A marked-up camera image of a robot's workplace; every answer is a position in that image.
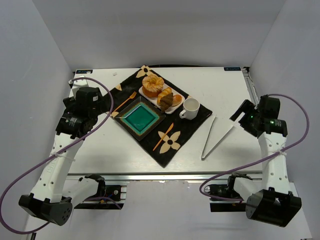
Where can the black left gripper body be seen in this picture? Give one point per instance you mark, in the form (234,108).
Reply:
(105,100)

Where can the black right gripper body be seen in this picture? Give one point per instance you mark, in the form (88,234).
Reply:
(241,113)

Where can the metal tongs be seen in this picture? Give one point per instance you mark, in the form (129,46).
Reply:
(218,132)

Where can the brown chocolate croissant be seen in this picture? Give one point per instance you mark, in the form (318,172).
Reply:
(166,102)

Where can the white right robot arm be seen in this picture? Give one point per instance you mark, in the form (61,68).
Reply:
(274,203)

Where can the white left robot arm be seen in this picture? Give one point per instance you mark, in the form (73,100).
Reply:
(48,200)

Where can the large sugared round bread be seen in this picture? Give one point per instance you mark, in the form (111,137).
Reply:
(152,85)

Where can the orange plastic fork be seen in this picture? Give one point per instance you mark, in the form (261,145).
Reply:
(132,96)

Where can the teal square plate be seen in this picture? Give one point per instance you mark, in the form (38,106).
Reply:
(139,118)

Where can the white ceramic mug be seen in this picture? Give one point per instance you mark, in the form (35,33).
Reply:
(190,110)

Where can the small glazed bun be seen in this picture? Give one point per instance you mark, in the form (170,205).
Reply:
(177,99)

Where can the white rectangular tray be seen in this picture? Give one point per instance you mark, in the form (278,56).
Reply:
(153,100)

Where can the orange plastic knife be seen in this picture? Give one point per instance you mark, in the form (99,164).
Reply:
(164,135)

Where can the golden croissant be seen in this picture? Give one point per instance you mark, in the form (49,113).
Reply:
(165,92)

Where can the aluminium table frame rail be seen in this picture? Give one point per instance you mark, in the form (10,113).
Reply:
(250,85)

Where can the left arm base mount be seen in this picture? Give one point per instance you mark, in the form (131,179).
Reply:
(91,192)

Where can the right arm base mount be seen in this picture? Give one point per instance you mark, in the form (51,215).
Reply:
(226,191)

